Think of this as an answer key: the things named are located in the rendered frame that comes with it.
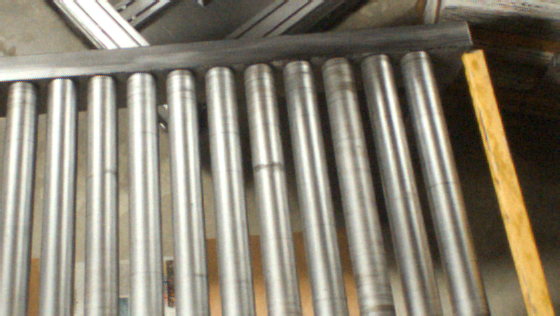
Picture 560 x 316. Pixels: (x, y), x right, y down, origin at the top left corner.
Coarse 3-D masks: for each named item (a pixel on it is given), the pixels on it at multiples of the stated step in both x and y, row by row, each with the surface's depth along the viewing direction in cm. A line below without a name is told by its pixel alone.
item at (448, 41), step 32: (320, 32) 113; (352, 32) 113; (384, 32) 113; (416, 32) 113; (448, 32) 112; (0, 64) 112; (32, 64) 112; (64, 64) 112; (96, 64) 112; (128, 64) 111; (160, 64) 111; (192, 64) 111; (224, 64) 111; (320, 64) 113; (352, 64) 114; (448, 64) 116; (160, 96) 119
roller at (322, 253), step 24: (288, 72) 111; (312, 72) 111; (288, 96) 110; (312, 96) 109; (312, 120) 106; (312, 144) 105; (312, 168) 103; (312, 192) 101; (312, 216) 100; (312, 240) 99; (336, 240) 99; (312, 264) 98; (336, 264) 97; (312, 288) 97; (336, 288) 95; (336, 312) 94
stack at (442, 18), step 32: (448, 0) 151; (480, 0) 149; (512, 0) 147; (544, 0) 145; (512, 32) 157; (544, 32) 154; (512, 64) 168; (544, 64) 165; (448, 96) 186; (544, 96) 176; (512, 128) 193; (544, 128) 191
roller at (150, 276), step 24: (144, 96) 109; (144, 120) 107; (144, 144) 105; (144, 168) 104; (144, 192) 102; (144, 216) 100; (144, 240) 99; (144, 264) 97; (144, 288) 96; (144, 312) 94
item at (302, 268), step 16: (208, 240) 182; (256, 240) 181; (208, 256) 180; (256, 256) 180; (304, 256) 179; (208, 272) 178; (256, 272) 178; (304, 272) 178; (352, 272) 177; (256, 288) 176; (304, 288) 176; (352, 288) 176; (256, 304) 174; (304, 304) 174; (352, 304) 174
